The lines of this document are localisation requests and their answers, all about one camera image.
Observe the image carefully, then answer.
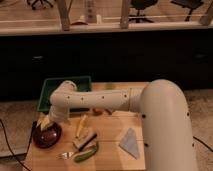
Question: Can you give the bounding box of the black cable left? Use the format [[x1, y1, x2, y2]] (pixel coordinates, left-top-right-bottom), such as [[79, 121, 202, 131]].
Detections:
[[0, 118, 32, 171]]

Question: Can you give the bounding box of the black cable right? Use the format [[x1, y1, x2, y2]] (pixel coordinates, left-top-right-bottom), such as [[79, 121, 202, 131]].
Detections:
[[192, 135, 213, 154]]

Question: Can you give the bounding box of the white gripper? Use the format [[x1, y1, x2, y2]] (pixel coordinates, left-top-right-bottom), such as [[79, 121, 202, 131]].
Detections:
[[38, 113, 55, 131]]

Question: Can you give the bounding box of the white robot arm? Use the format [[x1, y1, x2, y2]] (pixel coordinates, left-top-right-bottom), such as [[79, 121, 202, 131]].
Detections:
[[36, 79, 198, 171]]

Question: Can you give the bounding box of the grey triangular cloth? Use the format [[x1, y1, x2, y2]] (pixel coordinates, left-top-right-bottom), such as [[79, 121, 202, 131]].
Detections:
[[119, 128, 140, 159]]

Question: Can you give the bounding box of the black cable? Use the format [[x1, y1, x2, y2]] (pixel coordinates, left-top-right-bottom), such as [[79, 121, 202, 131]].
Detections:
[[0, 118, 32, 171], [192, 135, 213, 154]]

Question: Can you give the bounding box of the black office chair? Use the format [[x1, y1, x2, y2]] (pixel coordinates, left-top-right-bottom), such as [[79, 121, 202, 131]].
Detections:
[[129, 0, 158, 23]]

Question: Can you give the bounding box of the green plastic tray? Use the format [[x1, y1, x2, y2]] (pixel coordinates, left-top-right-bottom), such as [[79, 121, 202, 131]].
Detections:
[[37, 76, 91, 113]]

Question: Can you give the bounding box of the wooden brush with black handle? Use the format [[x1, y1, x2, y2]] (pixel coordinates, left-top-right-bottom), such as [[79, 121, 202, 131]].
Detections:
[[73, 130, 97, 151]]

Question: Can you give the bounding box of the silver fork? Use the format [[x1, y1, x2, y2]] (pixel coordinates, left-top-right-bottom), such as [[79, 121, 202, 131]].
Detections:
[[57, 151, 76, 159]]

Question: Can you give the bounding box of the green cucumber toy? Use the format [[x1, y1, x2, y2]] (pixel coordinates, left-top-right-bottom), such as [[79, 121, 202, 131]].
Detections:
[[74, 142, 99, 163]]

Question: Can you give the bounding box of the small orange toy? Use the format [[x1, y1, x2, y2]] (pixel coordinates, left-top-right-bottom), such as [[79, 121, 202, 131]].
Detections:
[[92, 108, 103, 115]]

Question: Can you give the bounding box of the yellow banana toy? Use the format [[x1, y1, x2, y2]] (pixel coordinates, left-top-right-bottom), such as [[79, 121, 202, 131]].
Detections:
[[76, 114, 88, 138]]

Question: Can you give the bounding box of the dark brown bowl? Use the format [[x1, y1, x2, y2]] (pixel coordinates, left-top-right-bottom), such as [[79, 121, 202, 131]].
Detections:
[[33, 123, 62, 149]]

